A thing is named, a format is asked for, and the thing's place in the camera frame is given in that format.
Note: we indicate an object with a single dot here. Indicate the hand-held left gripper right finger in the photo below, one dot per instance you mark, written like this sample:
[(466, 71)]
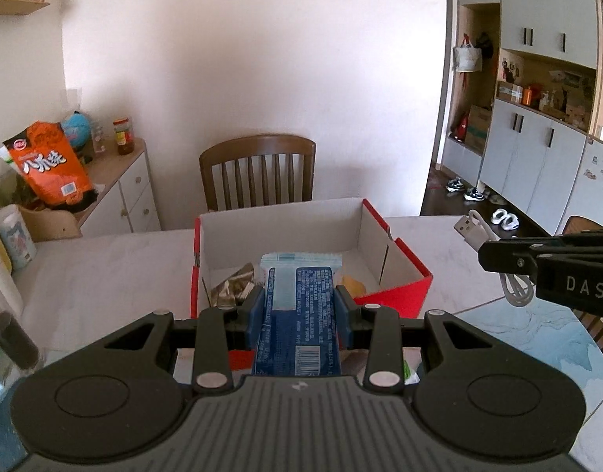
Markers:
[(344, 314)]

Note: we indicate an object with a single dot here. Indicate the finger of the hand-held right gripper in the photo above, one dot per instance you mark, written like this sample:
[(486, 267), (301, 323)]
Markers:
[(562, 238), (503, 256)]

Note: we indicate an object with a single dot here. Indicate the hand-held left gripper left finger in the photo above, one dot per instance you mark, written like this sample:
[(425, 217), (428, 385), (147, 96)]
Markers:
[(255, 312)]

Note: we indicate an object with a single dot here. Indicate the silver foil snack packet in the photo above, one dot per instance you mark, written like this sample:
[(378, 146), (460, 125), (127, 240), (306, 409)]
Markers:
[(230, 287)]

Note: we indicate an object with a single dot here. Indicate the blue printed packet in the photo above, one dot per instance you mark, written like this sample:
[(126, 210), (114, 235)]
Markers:
[(306, 295)]

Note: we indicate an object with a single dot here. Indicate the red cardboard box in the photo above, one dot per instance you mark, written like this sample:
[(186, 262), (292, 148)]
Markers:
[(282, 231)]

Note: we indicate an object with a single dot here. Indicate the white blue patterned desktop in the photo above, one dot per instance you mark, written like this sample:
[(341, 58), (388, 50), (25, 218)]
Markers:
[(110, 275)]

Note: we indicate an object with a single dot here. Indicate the white fluffy slipper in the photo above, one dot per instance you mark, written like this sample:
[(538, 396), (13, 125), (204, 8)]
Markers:
[(512, 222), (499, 217)]

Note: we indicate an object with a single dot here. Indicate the dark sneaker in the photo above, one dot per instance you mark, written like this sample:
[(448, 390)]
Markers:
[(474, 194), (455, 185)]

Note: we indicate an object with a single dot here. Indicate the white green plastic bag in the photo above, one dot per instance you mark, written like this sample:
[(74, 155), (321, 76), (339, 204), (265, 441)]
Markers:
[(410, 372)]

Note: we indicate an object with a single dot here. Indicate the red bag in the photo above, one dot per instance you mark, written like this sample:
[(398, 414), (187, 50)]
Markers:
[(461, 130)]

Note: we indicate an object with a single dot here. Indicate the orange canister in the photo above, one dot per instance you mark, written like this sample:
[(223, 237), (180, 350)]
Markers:
[(527, 95)]

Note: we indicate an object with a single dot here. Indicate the white sideboard cabinet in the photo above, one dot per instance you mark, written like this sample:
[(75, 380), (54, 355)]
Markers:
[(134, 191)]

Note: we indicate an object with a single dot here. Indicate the hanging tote bag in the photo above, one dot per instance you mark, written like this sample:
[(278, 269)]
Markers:
[(467, 59)]

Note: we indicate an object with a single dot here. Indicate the dark hanging cap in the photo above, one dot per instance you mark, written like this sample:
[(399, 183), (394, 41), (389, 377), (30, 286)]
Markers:
[(484, 45)]

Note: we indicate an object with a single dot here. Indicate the glass jar with red lid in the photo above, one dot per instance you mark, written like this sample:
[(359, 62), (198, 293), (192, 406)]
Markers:
[(123, 137)]

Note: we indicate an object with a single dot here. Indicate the small glass bottle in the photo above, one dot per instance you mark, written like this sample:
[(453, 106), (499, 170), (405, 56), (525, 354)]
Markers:
[(99, 141)]

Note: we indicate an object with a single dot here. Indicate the glass jar with dark contents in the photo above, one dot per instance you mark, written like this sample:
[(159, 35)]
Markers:
[(14, 339)]

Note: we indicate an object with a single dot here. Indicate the patterned paper roll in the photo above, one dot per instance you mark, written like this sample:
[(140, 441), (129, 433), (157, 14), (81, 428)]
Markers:
[(14, 241)]

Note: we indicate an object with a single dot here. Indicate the orange snack bag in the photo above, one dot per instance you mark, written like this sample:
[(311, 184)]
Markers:
[(46, 167)]

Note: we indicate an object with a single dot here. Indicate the small blue globe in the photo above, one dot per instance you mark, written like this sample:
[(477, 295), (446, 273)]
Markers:
[(78, 128)]

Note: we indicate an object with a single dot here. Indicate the white wall cabinet unit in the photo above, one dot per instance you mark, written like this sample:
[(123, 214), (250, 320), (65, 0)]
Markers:
[(527, 157)]

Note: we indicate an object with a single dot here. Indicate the wooden wall shelf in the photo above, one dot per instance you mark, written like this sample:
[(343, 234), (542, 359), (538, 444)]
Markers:
[(16, 6)]

